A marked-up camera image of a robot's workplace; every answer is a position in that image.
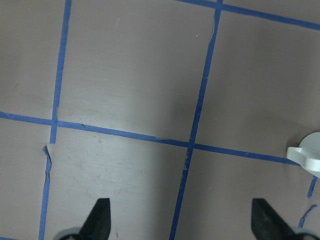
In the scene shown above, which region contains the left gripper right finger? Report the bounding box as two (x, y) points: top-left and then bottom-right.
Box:
(251, 197), (320, 240)

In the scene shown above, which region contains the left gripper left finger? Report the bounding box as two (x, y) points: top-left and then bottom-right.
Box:
(54, 197), (112, 240)

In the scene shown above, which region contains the white mug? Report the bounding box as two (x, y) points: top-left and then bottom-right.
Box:
(286, 132), (320, 178)

